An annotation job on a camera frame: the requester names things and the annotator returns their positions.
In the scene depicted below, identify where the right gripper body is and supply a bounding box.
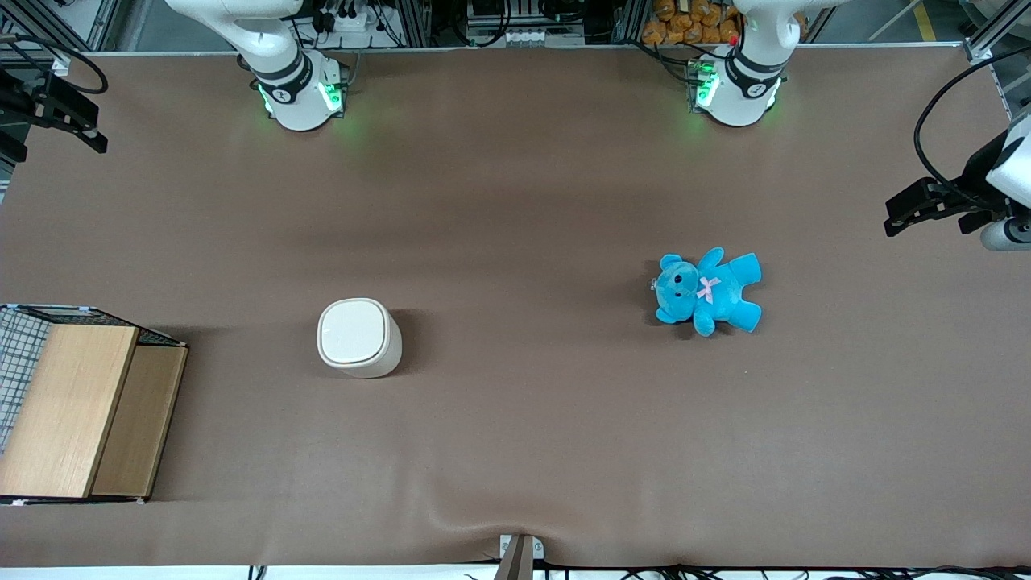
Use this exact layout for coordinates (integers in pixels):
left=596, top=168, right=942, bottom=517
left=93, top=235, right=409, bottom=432
left=0, top=68, right=37, bottom=162

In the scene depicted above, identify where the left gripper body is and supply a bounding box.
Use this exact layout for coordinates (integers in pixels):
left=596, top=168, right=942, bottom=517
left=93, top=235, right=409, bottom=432
left=957, top=103, right=1031, bottom=218

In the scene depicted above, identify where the white lidded trash can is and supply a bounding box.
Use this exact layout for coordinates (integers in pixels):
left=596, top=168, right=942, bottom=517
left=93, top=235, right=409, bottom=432
left=317, top=297, right=403, bottom=379

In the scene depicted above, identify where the blue teddy bear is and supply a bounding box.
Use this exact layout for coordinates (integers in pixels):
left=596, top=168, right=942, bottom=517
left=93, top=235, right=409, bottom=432
left=653, top=246, right=764, bottom=338

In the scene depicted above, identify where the orange toy pile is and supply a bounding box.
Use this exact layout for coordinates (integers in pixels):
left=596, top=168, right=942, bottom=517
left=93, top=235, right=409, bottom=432
left=641, top=0, right=743, bottom=47

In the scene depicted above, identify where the white power strip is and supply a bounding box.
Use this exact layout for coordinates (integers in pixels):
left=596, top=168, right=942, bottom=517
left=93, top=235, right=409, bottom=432
left=498, top=27, right=586, bottom=47

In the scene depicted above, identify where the brown table cover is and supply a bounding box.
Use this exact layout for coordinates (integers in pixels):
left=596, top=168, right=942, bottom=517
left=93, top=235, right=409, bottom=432
left=0, top=44, right=1031, bottom=570

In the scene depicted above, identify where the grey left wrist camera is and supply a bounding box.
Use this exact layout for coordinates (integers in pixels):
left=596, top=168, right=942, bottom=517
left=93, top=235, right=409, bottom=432
left=979, top=216, right=1031, bottom=252

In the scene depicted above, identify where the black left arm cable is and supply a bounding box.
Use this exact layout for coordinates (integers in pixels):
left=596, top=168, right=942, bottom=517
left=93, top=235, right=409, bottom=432
left=913, top=46, right=1031, bottom=212

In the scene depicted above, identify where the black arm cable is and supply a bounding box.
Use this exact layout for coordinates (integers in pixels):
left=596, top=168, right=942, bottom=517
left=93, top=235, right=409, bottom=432
left=913, top=46, right=1031, bottom=212
left=0, top=34, right=110, bottom=96

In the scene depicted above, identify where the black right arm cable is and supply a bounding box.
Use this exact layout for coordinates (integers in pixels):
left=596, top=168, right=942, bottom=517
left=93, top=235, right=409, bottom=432
left=0, top=34, right=110, bottom=96

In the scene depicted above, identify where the aluminium frame rail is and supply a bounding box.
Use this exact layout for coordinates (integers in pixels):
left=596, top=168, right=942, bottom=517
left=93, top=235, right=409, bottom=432
left=963, top=0, right=1031, bottom=64
left=0, top=0, right=122, bottom=75

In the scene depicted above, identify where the black wire mesh rack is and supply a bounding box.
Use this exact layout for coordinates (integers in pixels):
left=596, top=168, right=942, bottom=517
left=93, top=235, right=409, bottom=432
left=0, top=303, right=186, bottom=456

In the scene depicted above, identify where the wooden wire-frame shelf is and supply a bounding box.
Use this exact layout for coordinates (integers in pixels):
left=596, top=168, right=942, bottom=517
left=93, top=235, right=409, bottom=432
left=0, top=323, right=189, bottom=501

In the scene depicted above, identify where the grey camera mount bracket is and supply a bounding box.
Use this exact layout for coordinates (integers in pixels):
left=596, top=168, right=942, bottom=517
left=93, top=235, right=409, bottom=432
left=498, top=533, right=546, bottom=580

